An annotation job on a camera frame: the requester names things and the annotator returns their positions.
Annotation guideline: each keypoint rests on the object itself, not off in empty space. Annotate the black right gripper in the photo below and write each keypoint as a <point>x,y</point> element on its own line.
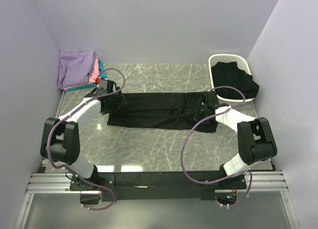
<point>197,116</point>

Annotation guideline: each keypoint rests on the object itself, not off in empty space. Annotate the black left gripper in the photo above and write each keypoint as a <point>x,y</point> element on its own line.
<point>119,102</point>

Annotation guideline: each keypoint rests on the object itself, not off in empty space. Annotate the black t-shirt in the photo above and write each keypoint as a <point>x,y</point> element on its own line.
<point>169,111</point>
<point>228,74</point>

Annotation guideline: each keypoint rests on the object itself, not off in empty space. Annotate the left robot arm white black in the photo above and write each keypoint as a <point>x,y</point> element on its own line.
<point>61,136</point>

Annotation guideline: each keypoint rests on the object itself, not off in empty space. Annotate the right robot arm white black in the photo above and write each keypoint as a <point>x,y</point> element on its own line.
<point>255,139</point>

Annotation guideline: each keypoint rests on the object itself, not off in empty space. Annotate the folded pink t-shirt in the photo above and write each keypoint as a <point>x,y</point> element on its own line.
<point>92,78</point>

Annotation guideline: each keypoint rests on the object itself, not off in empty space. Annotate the black t-shirt in basket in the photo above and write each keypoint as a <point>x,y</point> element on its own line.
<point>228,74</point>

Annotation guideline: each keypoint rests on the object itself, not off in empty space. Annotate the folded teal t-shirt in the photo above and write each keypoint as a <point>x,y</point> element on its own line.
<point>102,75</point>

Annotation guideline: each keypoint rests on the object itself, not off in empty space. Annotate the folded lavender t-shirt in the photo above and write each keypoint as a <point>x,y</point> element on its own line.
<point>75,68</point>

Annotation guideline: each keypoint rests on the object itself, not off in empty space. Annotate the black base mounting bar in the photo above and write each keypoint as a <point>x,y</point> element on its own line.
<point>163,185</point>

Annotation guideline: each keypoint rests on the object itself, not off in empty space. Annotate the aluminium extrusion rail frame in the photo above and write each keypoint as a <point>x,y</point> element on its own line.
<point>49,203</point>

